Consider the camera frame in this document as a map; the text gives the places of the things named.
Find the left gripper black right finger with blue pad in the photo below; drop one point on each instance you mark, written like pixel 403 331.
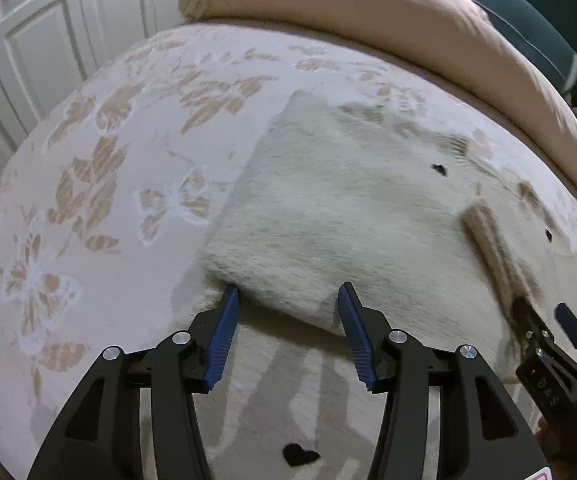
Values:
pixel 483 433

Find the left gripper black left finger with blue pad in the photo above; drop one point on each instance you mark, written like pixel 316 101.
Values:
pixel 97 433

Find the cream fuzzy garment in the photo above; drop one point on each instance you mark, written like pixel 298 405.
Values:
pixel 426 231

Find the floral beige bedspread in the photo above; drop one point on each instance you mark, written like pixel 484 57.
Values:
pixel 105 206

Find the white panelled wardrobe doors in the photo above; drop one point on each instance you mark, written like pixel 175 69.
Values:
pixel 49 47

